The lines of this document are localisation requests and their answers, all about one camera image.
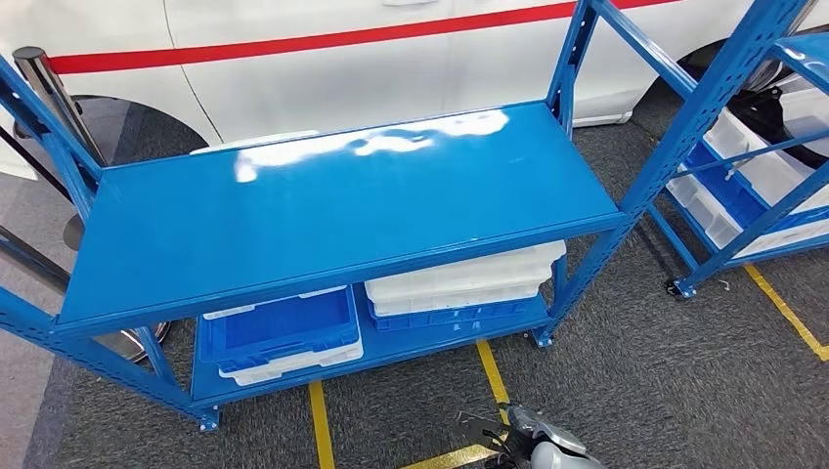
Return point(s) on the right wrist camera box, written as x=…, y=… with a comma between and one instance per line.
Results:
x=479, y=427

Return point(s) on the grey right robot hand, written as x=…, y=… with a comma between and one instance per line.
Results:
x=544, y=427

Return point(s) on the white car red stripe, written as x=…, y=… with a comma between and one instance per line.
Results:
x=324, y=84

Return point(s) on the yellow floor tape line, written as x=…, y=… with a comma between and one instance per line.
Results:
x=320, y=427
x=493, y=382

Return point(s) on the blue plastic bin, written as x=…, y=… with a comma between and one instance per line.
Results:
x=447, y=317
x=725, y=184
x=285, y=330

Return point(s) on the black plastic car part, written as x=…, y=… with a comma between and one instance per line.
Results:
x=767, y=120

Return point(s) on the blue metal shelf rack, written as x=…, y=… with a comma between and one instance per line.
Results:
x=725, y=259
x=324, y=220

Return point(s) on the black stanchion pole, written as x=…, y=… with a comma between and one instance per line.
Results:
x=32, y=165

